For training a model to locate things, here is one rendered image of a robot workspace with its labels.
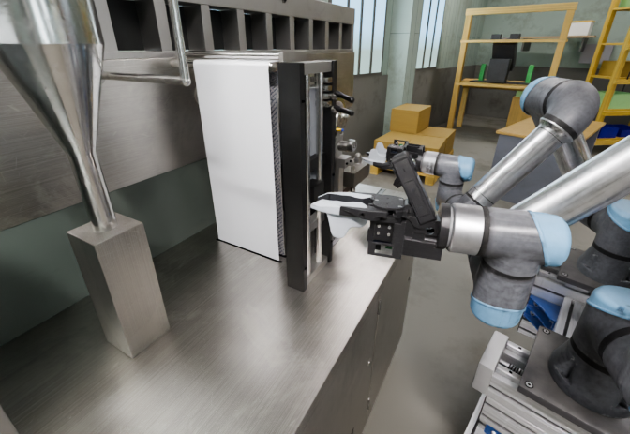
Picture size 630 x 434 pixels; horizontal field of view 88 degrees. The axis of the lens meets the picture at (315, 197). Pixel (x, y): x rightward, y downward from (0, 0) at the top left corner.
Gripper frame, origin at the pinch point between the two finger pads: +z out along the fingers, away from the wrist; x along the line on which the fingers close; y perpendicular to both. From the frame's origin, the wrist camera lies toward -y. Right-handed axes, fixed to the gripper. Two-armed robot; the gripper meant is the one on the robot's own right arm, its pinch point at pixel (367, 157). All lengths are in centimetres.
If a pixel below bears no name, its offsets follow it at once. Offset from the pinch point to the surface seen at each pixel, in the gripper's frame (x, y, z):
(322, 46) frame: -49, 29, 44
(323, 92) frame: 34.4, 33.3, -4.0
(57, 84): 79, 46, 12
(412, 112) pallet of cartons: -309, -92, 69
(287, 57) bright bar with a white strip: 36, 41, 4
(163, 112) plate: 47, 29, 39
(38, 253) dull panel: 87, 11, 39
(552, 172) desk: -236, -110, -85
